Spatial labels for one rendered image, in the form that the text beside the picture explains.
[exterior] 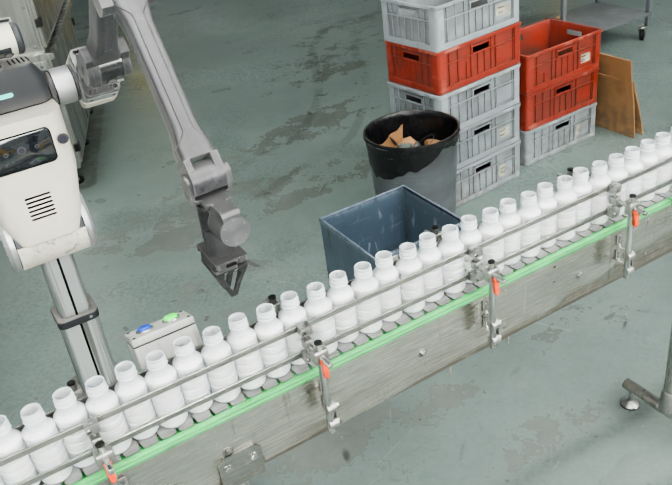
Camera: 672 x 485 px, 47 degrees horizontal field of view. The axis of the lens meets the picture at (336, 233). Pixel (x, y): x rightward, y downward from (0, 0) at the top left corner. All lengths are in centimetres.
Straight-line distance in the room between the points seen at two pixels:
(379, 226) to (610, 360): 121
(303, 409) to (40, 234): 77
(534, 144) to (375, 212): 237
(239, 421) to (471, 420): 146
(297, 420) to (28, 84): 99
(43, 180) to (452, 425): 172
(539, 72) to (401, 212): 221
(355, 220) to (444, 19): 167
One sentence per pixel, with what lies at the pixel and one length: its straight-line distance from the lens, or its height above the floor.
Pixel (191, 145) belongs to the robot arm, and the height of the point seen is 155.
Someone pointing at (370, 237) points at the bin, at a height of 82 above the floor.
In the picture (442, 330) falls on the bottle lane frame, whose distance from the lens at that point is 184.
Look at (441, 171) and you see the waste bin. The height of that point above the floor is 48.
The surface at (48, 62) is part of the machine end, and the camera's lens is 508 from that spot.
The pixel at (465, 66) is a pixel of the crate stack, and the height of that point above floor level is 76.
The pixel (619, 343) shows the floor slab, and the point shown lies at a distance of 334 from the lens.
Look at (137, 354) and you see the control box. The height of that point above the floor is 109.
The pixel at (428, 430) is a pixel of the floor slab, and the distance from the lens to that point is 294.
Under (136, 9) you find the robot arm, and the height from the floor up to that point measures 176.
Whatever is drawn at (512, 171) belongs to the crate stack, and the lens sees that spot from 453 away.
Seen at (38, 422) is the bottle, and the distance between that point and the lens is 153.
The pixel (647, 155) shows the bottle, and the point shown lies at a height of 113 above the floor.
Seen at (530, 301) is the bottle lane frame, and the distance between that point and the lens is 201.
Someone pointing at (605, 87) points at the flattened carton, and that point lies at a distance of 503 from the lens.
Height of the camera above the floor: 207
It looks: 30 degrees down
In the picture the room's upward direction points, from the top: 8 degrees counter-clockwise
